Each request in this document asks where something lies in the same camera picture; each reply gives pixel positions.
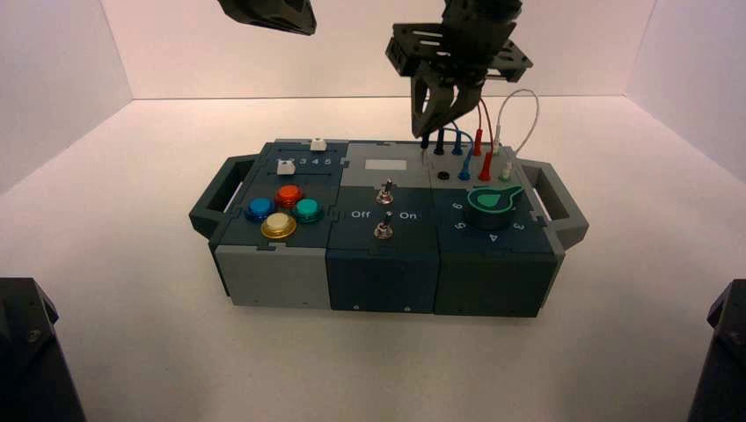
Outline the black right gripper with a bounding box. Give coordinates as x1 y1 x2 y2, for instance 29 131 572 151
385 14 533 140

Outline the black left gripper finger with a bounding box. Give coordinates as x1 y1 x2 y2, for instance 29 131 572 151
218 0 318 37

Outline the black banana plug wire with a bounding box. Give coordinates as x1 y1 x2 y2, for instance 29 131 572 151
419 127 449 164

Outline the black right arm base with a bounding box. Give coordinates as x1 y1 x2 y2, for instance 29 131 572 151
687 279 746 422

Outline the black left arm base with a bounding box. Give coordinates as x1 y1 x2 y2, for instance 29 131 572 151
0 277 87 422

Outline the green rotary dial knob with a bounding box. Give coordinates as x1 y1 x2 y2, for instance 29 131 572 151
466 185 525 230

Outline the teal round push button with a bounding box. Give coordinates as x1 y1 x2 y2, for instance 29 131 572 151
291 198 325 225

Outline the red round push button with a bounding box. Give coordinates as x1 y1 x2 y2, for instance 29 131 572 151
274 185 304 209

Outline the grey and teal control box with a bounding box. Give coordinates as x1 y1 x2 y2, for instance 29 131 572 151
209 138 567 318

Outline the blue round push button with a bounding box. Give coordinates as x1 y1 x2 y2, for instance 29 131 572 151
244 197 278 223

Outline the yellow round push button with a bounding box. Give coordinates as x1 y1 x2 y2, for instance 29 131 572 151
260 212 297 241

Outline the blue banana plug wire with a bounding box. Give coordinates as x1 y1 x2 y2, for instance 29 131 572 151
451 120 474 182

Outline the red banana plug wire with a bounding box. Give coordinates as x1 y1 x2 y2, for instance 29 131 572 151
472 98 495 182

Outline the white banana plug wire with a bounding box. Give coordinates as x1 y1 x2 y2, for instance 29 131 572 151
492 88 540 183

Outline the grey box handle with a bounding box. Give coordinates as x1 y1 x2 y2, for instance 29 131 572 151
518 160 589 249

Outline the dark teal box handle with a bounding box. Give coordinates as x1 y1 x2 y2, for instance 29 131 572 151
188 154 259 240

